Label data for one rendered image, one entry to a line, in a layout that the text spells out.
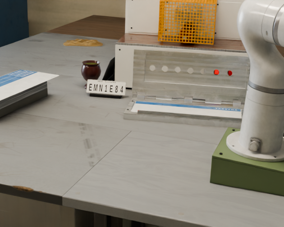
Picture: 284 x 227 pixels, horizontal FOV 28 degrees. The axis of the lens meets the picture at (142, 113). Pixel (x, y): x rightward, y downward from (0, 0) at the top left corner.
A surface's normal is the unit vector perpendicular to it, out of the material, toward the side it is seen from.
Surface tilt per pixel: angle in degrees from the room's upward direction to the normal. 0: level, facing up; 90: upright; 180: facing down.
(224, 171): 90
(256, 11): 64
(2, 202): 90
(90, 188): 0
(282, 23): 79
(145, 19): 90
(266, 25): 95
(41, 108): 0
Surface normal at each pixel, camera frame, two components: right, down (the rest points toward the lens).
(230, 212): 0.04, -0.94
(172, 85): -0.14, 0.21
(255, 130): -0.53, 0.27
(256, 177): -0.33, 0.30
